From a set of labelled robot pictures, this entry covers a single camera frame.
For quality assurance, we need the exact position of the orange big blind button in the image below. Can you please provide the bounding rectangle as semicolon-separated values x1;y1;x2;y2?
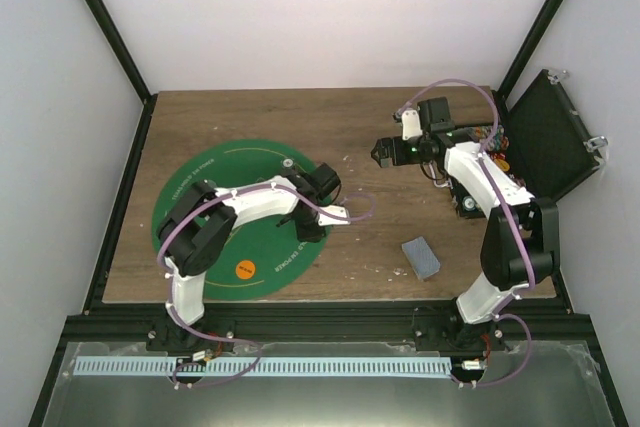
235;260;256;281

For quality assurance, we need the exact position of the blue playing card deck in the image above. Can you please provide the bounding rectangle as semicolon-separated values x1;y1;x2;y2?
401;237;441;281

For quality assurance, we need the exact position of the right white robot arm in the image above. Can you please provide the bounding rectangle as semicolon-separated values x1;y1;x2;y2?
371;130;560;350

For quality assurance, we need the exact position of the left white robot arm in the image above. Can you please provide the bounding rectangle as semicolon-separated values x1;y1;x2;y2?
156;163;349;351

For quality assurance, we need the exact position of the green round poker mat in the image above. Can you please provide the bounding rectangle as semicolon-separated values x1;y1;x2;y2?
151;139;327;301

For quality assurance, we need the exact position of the black poker case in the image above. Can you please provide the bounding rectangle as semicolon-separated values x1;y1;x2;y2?
486;69;607;201

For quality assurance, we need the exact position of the light blue slotted strip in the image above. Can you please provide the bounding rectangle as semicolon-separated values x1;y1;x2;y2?
73;356;452;378

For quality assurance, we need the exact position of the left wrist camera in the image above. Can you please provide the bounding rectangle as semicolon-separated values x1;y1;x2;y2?
317;205;350;227

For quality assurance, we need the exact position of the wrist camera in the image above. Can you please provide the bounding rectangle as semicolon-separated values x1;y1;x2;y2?
400;108;423;142
317;205;350;227

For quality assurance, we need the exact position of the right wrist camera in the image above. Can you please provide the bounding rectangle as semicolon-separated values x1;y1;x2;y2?
400;108;423;142

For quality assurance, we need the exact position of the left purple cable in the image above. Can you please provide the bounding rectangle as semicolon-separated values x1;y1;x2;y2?
155;181;377;391

